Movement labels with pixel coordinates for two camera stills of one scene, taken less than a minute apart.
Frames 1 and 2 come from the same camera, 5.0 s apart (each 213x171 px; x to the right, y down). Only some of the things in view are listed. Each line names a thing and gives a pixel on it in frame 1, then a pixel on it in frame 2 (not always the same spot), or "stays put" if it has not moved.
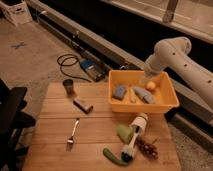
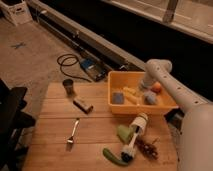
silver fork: [71, 139] stays put
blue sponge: [119, 92] -> [117, 98]
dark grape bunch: [148, 149] stays put
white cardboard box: [16, 10] stays put
